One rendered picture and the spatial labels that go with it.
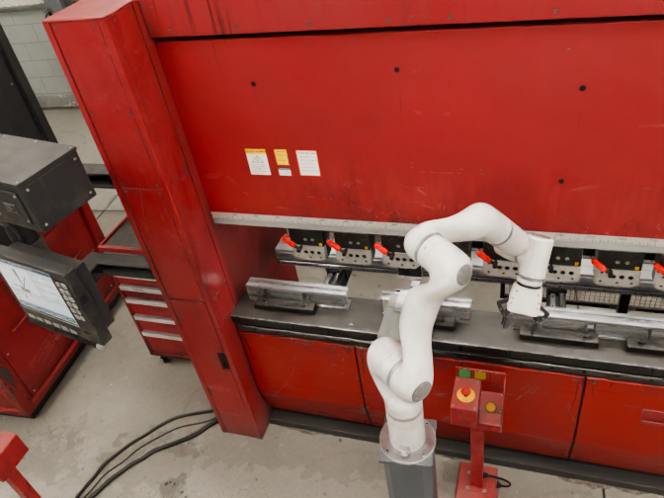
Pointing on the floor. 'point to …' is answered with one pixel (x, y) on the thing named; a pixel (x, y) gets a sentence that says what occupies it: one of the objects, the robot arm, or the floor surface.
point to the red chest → (144, 298)
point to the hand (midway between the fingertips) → (518, 327)
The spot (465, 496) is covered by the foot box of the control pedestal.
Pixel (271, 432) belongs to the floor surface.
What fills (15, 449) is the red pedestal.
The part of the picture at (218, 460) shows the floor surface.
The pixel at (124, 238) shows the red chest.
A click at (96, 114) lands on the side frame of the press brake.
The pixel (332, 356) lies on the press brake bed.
